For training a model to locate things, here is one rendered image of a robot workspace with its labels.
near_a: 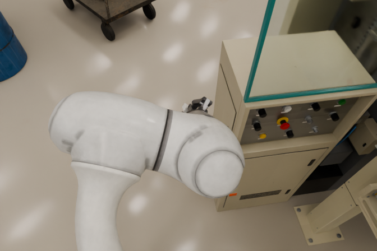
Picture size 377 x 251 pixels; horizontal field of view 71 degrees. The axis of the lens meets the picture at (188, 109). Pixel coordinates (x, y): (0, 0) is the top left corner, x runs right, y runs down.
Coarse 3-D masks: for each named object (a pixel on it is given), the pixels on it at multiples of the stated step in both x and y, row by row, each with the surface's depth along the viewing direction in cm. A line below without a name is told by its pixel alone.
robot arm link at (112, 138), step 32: (96, 96) 38; (128, 96) 41; (64, 128) 36; (96, 128) 36; (128, 128) 37; (160, 128) 38; (96, 160) 35; (128, 160) 36; (96, 192) 36; (96, 224) 35
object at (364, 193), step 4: (372, 184) 114; (376, 184) 114; (364, 188) 117; (368, 188) 115; (372, 188) 113; (376, 188) 113; (360, 192) 120; (364, 192) 118; (368, 192) 115; (372, 192) 115; (376, 192) 115; (364, 196) 118; (368, 196) 118
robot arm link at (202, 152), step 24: (168, 120) 39; (192, 120) 40; (216, 120) 44; (168, 144) 38; (192, 144) 36; (216, 144) 35; (168, 168) 39; (192, 168) 35; (216, 168) 35; (240, 168) 36; (216, 192) 36
